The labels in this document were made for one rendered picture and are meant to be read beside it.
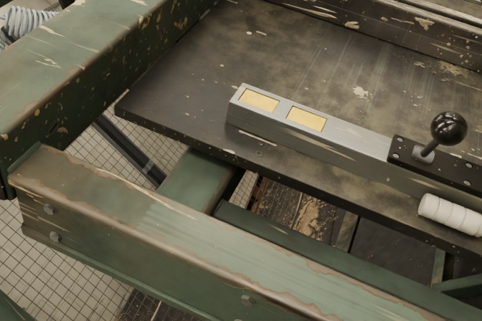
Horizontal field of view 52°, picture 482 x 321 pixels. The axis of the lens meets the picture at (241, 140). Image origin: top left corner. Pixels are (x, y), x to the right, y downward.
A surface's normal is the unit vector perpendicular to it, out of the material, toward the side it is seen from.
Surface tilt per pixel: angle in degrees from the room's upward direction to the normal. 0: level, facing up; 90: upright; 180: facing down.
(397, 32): 90
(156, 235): 55
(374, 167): 90
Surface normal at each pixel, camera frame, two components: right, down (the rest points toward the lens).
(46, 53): 0.14, -0.71
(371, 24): -0.38, 0.61
